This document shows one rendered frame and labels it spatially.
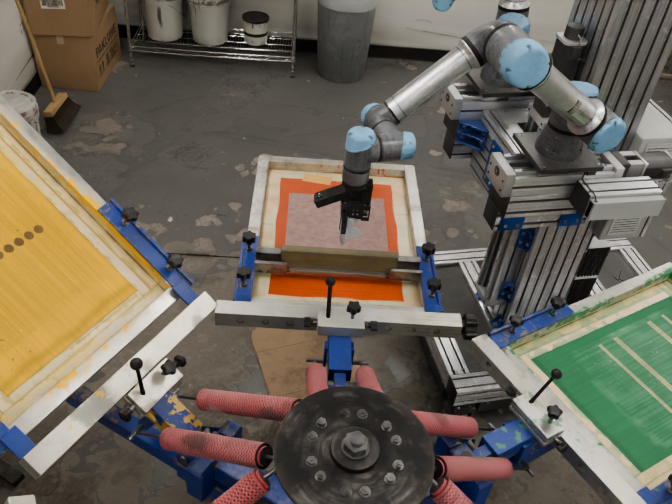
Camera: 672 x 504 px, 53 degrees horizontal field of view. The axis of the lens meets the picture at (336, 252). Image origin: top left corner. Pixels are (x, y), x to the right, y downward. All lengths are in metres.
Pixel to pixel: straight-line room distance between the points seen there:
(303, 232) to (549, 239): 1.04
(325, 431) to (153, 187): 2.97
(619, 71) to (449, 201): 1.92
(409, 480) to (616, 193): 1.39
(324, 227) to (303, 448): 1.14
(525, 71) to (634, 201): 0.73
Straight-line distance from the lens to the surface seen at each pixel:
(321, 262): 2.06
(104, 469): 2.86
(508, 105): 2.73
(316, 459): 1.28
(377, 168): 2.55
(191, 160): 4.33
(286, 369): 3.06
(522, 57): 1.82
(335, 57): 5.20
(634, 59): 2.50
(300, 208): 2.37
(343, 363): 1.77
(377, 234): 2.29
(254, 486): 1.32
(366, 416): 1.34
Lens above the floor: 2.40
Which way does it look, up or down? 41 degrees down
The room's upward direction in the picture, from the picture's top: 6 degrees clockwise
